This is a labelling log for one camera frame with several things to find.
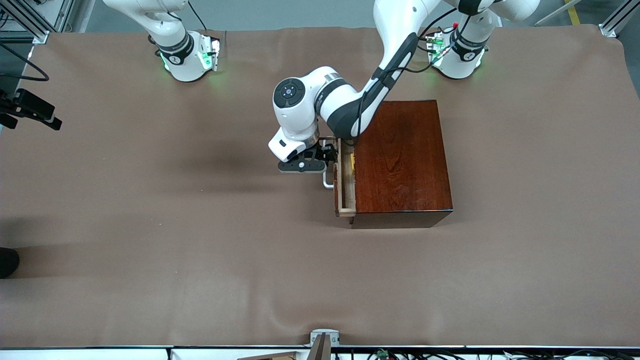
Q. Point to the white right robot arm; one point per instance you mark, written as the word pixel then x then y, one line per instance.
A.
pixel 150 15

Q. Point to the brown table mat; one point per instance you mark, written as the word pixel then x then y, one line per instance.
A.
pixel 200 250

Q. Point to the black rounded object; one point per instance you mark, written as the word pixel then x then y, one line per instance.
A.
pixel 7 262

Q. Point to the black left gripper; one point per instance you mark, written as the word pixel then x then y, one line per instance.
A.
pixel 326 152

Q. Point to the green circuit board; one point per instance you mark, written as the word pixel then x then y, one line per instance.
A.
pixel 435 47

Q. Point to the dark red-brown wooden cabinet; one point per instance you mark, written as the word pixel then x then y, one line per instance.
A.
pixel 400 160

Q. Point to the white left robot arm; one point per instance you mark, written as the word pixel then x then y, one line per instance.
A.
pixel 400 30

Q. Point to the brown wooden board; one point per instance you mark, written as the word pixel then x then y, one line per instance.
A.
pixel 272 356

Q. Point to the green plug connector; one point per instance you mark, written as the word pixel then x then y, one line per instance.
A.
pixel 381 354

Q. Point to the grey metal clamp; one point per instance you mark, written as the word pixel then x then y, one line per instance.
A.
pixel 325 331

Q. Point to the silver aluminium frame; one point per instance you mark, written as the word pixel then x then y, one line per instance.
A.
pixel 41 37
pixel 607 30

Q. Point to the brown upright pole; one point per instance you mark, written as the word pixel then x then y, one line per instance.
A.
pixel 321 350

